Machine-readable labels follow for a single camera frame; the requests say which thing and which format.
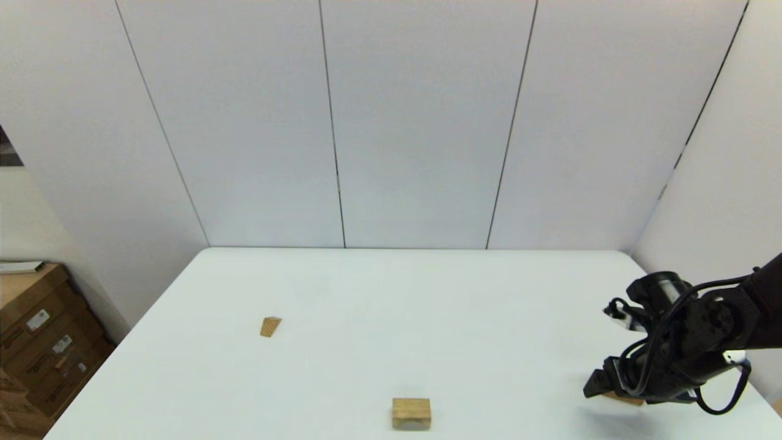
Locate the rectangular wooden building block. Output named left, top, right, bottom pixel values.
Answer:
left=602, top=391, right=646, bottom=407

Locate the cardboard box with white label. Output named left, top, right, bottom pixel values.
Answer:
left=0, top=264, right=92, bottom=352
left=6, top=312, right=117, bottom=422

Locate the dark wall picture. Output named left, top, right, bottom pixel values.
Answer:
left=0, top=125, right=24, bottom=167

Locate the plain brown cardboard box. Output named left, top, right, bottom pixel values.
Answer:
left=0, top=370, right=34, bottom=438

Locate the arched wooden building block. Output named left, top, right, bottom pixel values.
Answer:
left=392, top=398, right=432, bottom=431

